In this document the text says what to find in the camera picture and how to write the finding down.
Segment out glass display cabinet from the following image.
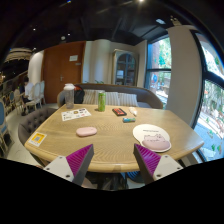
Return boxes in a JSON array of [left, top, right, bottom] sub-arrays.
[[112, 49, 138, 86]]

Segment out white menu card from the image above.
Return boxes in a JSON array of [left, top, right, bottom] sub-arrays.
[[61, 108, 91, 121]]

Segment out green drink can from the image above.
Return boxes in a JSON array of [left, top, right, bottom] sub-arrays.
[[98, 92, 106, 112]]

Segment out white crumpled tissue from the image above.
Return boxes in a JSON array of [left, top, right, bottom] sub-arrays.
[[129, 107, 137, 116]]

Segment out brown curved sofa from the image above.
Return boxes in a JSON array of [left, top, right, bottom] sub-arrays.
[[56, 83, 164, 110]]

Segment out grey tufted armchair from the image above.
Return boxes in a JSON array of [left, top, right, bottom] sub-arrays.
[[18, 107, 55, 145]]

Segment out black red phone case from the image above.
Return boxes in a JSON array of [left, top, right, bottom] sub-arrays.
[[112, 108, 127, 116]]

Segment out clear shaker bottle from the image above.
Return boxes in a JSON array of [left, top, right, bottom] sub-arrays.
[[64, 83, 75, 109]]

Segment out small green blue box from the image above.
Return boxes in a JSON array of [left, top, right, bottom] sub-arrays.
[[123, 118, 136, 123]]

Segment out white dining chair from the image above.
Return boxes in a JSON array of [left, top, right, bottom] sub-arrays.
[[26, 81, 45, 108]]

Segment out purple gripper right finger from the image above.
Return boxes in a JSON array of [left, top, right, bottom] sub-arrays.
[[133, 144, 182, 184]]

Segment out wooden door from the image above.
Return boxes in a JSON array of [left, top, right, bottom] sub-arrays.
[[42, 41, 86, 103]]

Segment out yellow QR code sticker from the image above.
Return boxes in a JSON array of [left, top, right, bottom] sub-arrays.
[[29, 132, 47, 147]]

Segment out black backpack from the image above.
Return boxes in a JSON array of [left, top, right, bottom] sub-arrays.
[[74, 86, 85, 104]]

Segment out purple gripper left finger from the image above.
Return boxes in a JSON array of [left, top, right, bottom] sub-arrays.
[[44, 144, 94, 186]]

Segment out pink computer mouse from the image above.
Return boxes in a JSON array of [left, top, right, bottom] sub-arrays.
[[76, 127, 97, 137]]

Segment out striped cushion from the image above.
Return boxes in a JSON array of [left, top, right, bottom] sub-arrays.
[[83, 89, 138, 107]]

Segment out white cat mouse pad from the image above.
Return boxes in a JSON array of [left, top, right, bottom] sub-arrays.
[[133, 124, 171, 153]]

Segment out seated person in white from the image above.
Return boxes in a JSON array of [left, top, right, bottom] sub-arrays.
[[21, 76, 33, 116]]

